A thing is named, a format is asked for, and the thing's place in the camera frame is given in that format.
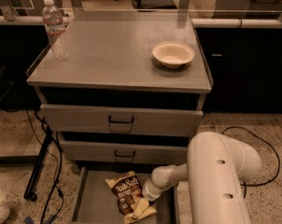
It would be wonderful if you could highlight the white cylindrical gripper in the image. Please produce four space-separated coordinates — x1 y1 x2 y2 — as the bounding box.
132 178 163 219

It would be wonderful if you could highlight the brown sea salt chip bag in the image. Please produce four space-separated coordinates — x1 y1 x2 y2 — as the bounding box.
106 171 157 224

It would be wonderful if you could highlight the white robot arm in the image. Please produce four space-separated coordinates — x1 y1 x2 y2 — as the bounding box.
142 132 261 224

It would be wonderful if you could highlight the grey bottom drawer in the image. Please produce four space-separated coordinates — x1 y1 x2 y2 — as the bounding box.
69 163 180 224

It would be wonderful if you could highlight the grey drawer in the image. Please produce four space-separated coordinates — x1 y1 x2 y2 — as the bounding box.
59 132 190 164
69 163 180 224
41 105 203 137

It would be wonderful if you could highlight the grey middle drawer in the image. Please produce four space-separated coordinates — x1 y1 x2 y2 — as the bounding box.
59 132 190 164

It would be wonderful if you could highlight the grey top drawer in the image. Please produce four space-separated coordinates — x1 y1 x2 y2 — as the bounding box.
41 105 203 137

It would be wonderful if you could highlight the grey metal drawer cabinet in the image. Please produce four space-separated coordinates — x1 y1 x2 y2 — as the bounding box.
26 10 214 175

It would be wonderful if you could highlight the black desk leg with caster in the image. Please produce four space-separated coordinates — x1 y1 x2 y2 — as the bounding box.
23 127 52 202

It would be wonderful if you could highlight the white shoe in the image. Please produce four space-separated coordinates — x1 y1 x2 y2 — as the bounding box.
0 205 11 224

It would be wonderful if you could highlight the white paper bowl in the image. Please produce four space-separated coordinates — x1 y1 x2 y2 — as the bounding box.
152 41 195 68

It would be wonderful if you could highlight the clear plastic water bottle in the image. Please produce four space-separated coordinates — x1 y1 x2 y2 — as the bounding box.
42 0 70 60

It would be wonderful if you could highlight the black floor cable left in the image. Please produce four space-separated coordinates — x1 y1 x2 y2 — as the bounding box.
25 109 64 224

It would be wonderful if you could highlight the black floor cable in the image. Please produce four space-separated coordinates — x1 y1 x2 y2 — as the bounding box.
25 109 64 224
221 126 281 198

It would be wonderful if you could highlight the black floor cable right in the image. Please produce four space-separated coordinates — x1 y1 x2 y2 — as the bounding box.
221 126 281 198

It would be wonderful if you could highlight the white horizontal rail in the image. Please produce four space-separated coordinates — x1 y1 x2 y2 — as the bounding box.
0 16 282 29

